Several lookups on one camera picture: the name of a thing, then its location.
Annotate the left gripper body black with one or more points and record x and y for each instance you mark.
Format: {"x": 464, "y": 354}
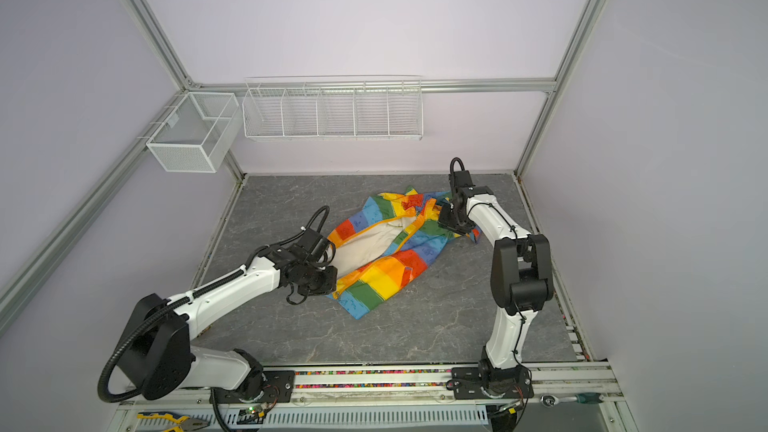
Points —
{"x": 317, "y": 280}

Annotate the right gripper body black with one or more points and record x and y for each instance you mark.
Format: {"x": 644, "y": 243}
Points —
{"x": 449, "y": 220}

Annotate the rainbow striped jacket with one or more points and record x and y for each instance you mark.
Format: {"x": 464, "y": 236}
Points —
{"x": 385, "y": 246}

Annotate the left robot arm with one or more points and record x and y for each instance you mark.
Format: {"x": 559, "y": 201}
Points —
{"x": 155, "y": 355}

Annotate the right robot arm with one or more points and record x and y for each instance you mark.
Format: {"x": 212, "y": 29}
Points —
{"x": 521, "y": 280}

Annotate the white mesh box basket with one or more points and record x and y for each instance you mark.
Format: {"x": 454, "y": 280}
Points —
{"x": 198, "y": 133}

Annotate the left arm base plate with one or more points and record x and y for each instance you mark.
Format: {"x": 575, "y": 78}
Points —
{"x": 270, "y": 386}

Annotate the white wire basket long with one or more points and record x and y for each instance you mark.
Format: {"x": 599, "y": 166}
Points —
{"x": 363, "y": 107}

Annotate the white slotted cable duct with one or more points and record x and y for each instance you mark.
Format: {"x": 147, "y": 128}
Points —
{"x": 343, "y": 418}

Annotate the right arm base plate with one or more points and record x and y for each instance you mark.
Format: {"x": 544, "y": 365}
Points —
{"x": 485, "y": 382}

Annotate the yellow handled pliers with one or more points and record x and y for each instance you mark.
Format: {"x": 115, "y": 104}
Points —
{"x": 179, "y": 422}

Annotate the green handled screwdriver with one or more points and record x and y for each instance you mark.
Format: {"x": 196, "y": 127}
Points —
{"x": 585, "y": 398}

